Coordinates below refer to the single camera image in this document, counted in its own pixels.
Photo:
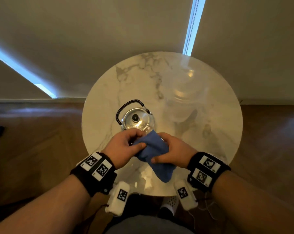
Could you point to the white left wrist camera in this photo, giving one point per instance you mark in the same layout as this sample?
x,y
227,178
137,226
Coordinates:
x,y
117,199

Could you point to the person's right thumb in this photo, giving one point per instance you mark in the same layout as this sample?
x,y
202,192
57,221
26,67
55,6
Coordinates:
x,y
159,159

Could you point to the person's left hand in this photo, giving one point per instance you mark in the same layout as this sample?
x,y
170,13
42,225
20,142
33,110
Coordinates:
x,y
117,148

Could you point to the person's left forearm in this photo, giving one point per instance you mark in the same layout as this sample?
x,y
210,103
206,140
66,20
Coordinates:
x,y
47,207

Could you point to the white patterned shoe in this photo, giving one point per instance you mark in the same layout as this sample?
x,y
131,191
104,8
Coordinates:
x,y
171,203

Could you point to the blue cloth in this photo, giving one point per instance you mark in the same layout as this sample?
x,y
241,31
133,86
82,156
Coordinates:
x,y
154,153

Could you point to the person's right hand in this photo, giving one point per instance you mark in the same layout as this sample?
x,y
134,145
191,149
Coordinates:
x,y
178,152

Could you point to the person's left thumb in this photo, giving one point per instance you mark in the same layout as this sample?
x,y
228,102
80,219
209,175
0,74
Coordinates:
x,y
137,148

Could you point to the black left wristband with markers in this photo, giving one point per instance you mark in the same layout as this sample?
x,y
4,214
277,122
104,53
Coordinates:
x,y
95,177

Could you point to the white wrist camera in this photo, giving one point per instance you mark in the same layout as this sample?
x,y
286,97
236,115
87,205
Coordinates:
x,y
117,199
186,194

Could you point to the clear plastic jar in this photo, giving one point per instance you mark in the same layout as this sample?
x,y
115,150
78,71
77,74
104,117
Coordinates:
x,y
183,99

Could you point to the black wristband with markers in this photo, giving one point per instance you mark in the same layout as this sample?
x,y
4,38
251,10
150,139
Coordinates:
x,y
95,177
205,170

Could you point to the black right wristband with markers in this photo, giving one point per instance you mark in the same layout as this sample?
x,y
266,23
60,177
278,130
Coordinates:
x,y
205,170

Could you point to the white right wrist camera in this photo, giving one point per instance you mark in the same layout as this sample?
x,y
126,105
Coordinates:
x,y
186,194

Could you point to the person's right forearm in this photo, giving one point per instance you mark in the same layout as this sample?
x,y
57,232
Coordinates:
x,y
254,204

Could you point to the grey shorts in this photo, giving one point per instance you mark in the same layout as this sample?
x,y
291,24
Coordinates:
x,y
149,226

